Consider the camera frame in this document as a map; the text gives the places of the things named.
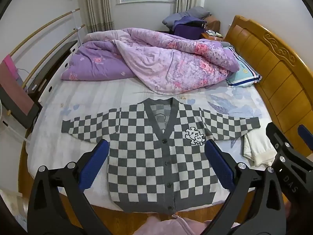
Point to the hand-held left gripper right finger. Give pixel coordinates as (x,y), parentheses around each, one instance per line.
(218,166)

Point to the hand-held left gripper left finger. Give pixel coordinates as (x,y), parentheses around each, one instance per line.
(94,162)

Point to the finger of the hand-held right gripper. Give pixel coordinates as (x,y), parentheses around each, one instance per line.
(277,142)
(305,135)

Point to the grey white checkered cardigan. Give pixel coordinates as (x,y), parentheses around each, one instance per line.
(146,166)

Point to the cream white pants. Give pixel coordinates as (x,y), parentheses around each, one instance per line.
(256,146)

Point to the bed with white printed sheet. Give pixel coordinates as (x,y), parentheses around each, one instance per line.
(80,98)

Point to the wooden headboard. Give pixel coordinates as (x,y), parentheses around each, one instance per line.
(276,66)

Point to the blue striped pillow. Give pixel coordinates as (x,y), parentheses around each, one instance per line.
(244,73)

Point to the person's pink jacket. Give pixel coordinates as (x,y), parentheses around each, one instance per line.
(171,227)

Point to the pink towel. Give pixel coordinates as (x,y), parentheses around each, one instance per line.
(14,85)

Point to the purple floral quilt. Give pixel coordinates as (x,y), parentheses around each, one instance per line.
(159,61)

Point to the wooden pole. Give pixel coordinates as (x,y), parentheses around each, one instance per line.
(53,49)
(44,28)

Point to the wooden bedside table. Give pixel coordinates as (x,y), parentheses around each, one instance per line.
(211,35)

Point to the dark purple cloth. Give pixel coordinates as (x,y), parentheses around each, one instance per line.
(185,30)

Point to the grey pillow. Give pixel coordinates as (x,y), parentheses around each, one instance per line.
(193,12)

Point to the white bed rail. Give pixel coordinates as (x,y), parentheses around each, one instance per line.
(57,77)

